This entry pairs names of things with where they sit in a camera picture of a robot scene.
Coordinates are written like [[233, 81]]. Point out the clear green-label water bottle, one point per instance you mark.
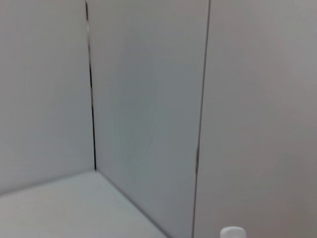
[[232, 233]]

